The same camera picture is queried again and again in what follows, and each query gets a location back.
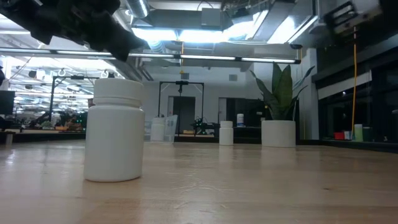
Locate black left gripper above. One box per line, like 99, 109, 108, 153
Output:
0, 0, 150, 62

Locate white pill bottle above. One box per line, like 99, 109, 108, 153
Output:
83, 77, 146, 183
218, 120, 234, 146
150, 117, 166, 142

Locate clear plastic basket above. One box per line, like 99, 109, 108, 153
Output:
144, 114, 178, 144

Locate bright ceiling light panel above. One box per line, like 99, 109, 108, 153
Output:
130, 9, 318, 45

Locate long LED light bar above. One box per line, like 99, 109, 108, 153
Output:
0, 46, 302, 65

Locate green snake plant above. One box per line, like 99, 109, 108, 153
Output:
249, 62, 315, 121

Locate light green cup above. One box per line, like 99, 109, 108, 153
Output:
354, 123, 364, 142

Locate black robot with green lights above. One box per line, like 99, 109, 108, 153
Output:
191, 116, 220, 136

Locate black monitor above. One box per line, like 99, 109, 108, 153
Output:
0, 90, 16, 116

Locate white plant pot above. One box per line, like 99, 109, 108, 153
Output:
261, 120, 297, 148

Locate silver ventilation duct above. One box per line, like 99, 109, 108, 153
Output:
124, 0, 150, 19

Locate black robot station frame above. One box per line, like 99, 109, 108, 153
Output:
157, 80, 205, 137
50, 75, 95, 123

